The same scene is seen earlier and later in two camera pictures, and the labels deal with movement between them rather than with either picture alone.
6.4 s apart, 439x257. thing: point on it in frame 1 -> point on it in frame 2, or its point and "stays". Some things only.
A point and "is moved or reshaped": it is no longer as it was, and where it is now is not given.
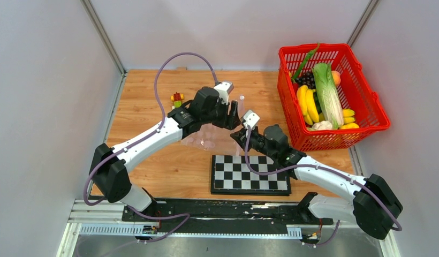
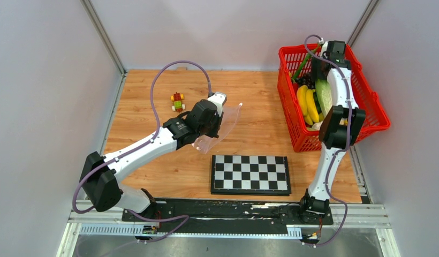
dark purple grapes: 307,79 stays
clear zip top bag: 215,138 is moved or reshaped
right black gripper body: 257,142 -> 317,62
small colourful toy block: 177,98 stays
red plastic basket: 356,95 stays
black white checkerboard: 230,175 stays
